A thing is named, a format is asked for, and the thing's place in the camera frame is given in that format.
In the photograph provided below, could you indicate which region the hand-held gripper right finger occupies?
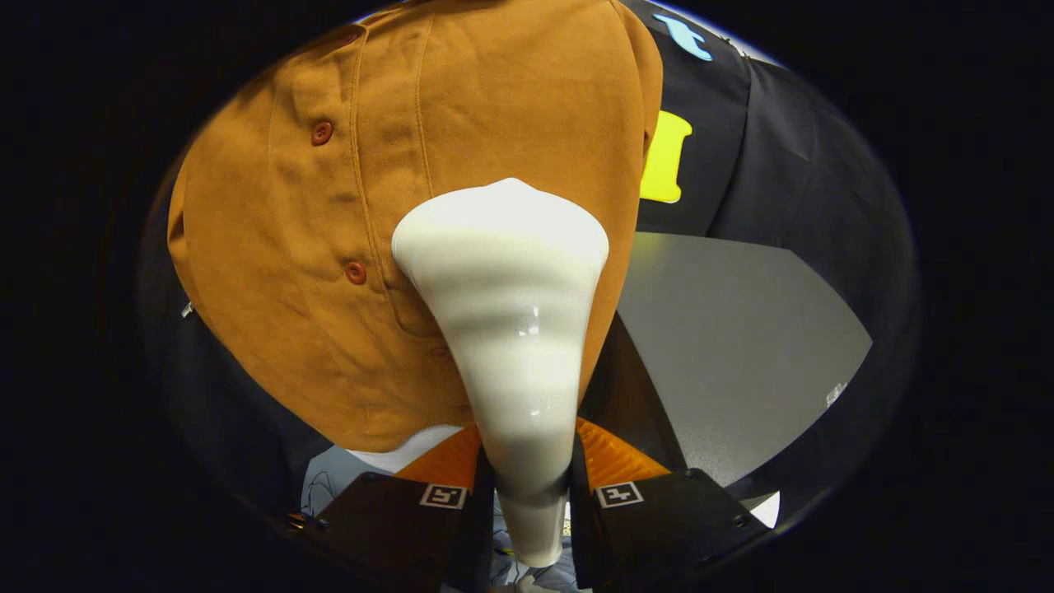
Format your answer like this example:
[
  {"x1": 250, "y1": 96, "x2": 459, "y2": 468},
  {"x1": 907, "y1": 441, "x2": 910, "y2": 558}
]
[{"x1": 567, "y1": 417, "x2": 772, "y2": 591}]

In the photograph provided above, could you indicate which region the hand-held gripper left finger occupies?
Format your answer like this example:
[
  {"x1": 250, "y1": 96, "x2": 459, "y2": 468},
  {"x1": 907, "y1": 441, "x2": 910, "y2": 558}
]
[{"x1": 315, "y1": 423, "x2": 497, "y2": 593}]

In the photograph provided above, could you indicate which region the orange-brown button shirt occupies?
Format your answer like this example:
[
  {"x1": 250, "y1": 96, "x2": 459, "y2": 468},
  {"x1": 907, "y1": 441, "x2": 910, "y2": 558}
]
[{"x1": 167, "y1": 0, "x2": 665, "y2": 454}]

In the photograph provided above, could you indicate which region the thin black floor cable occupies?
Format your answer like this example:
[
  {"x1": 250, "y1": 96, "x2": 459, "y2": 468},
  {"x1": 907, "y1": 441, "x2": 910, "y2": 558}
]
[{"x1": 301, "y1": 468, "x2": 348, "y2": 516}]

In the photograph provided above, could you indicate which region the white mannequin torso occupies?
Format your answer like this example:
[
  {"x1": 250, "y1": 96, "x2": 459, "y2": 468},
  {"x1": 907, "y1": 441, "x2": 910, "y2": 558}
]
[{"x1": 346, "y1": 423, "x2": 464, "y2": 475}]

